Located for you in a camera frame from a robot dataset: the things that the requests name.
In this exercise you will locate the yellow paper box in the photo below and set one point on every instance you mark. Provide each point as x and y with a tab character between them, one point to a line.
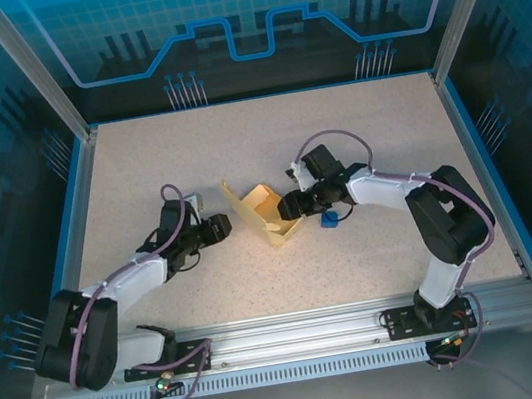
266	199

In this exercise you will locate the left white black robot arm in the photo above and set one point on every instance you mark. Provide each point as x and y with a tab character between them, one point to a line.
132	279

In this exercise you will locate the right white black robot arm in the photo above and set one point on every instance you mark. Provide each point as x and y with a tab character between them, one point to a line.
381	189

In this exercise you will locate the small blue block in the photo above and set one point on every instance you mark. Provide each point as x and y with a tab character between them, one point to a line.
330	220

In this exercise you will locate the small lit connector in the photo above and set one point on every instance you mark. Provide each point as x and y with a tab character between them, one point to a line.
453	340
163	385

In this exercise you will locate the aluminium table side rail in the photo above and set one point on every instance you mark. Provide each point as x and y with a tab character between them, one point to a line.
80	224
475	161

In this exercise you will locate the aluminium frame cross rail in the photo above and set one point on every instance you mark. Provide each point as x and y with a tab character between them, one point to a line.
291	329

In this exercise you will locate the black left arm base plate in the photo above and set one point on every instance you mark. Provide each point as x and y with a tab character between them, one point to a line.
194	352

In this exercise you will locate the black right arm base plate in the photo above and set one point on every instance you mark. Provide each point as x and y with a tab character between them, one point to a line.
399	322

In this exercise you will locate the aluminium frame post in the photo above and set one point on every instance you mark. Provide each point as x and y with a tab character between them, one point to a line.
467	0
33	69

